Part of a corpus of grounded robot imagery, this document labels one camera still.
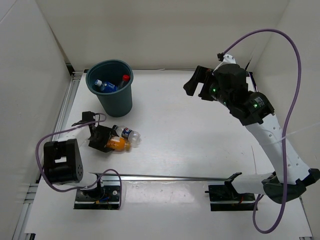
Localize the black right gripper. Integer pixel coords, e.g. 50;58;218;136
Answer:
183;66;234;109

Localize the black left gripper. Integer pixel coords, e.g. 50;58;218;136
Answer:
88;124;118;153

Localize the orange juice bottle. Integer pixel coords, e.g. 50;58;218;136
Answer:
105;136;131;152

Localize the black cap Pepsi bottle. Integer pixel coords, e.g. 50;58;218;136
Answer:
112;125;141;147

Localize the blue label water bottle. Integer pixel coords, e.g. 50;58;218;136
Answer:
94;79;118;93

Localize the red label water bottle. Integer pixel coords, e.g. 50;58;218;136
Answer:
118;74;131;90

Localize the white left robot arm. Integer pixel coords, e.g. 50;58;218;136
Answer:
43;124;117;200

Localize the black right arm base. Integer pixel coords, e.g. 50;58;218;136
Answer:
205;184;256;212

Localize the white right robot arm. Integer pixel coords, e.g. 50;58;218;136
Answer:
183;63;320;204

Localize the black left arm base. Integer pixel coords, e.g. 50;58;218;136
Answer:
73;175;122;210

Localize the dark green plastic bin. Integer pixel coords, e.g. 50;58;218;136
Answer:
85;59;134;118

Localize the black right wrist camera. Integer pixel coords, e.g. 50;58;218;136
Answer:
200;66;215;78

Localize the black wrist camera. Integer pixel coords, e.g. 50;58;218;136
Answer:
81;111;96;124
200;66;215;78

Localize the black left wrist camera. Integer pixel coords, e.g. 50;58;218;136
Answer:
81;111;96;124

